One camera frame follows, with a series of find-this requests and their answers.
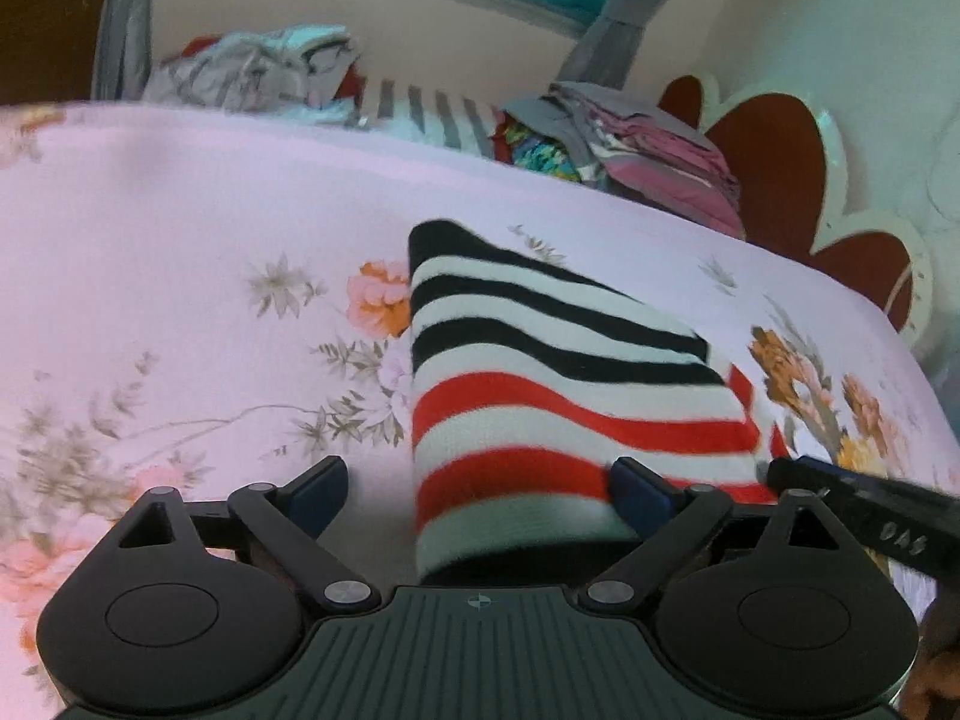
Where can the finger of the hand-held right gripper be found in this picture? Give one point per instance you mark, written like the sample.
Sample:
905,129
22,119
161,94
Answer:
821,476

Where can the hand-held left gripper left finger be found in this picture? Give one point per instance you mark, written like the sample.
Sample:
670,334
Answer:
319,496

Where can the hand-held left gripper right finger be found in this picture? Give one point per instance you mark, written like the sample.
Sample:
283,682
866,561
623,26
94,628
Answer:
639,499

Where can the red black white striped sweater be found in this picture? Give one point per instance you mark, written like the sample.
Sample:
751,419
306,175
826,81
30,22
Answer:
540,405

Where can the stack of folded clothes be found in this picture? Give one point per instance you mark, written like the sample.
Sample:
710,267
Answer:
630,146

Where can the pile of grey clothes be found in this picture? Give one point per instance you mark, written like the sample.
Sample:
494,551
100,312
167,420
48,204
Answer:
255,67

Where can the person's right hand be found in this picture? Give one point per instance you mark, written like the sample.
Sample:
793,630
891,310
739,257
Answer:
937,660

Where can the pink floral bedsheet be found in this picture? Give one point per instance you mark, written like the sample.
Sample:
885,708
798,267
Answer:
187,262

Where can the red and white headboard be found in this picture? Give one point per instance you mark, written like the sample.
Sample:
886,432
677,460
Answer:
780,165

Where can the grey white striped cloth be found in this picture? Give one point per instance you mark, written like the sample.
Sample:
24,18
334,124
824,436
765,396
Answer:
435,116

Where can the grey curtain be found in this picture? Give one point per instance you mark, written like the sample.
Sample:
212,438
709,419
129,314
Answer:
124,22
615,30

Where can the brown wooden door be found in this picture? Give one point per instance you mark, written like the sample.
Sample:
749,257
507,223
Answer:
45,22

